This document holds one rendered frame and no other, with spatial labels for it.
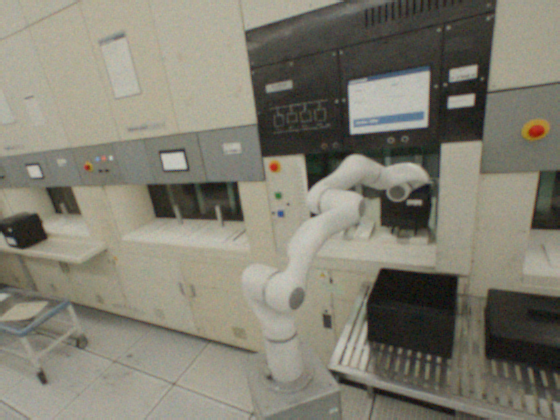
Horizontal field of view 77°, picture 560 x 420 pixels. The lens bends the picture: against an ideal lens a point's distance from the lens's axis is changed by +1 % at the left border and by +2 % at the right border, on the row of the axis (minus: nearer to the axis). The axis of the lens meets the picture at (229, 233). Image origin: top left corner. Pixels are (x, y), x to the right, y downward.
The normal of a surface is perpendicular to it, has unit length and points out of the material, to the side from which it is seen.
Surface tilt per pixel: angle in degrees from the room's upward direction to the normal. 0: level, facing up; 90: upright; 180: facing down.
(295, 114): 90
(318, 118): 90
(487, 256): 90
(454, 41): 90
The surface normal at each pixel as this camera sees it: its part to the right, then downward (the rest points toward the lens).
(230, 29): -0.50, 0.42
